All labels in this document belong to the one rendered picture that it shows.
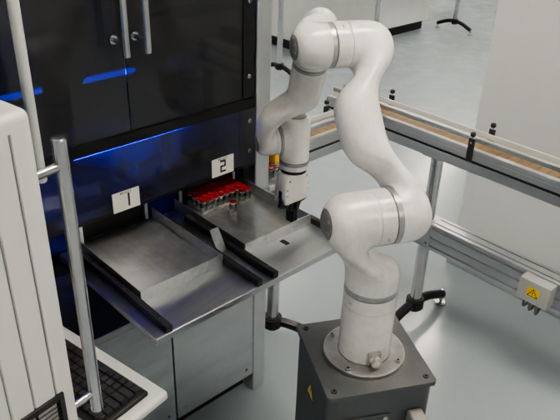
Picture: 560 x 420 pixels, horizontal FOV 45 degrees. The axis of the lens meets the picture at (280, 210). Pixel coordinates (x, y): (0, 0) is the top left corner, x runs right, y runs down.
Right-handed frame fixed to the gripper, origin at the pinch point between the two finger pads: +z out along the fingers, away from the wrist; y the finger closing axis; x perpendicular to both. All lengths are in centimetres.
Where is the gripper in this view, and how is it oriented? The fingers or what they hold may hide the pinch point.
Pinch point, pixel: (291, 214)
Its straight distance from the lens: 199.9
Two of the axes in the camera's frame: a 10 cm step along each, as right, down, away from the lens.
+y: -7.3, 3.2, -6.0
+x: 6.8, 3.8, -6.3
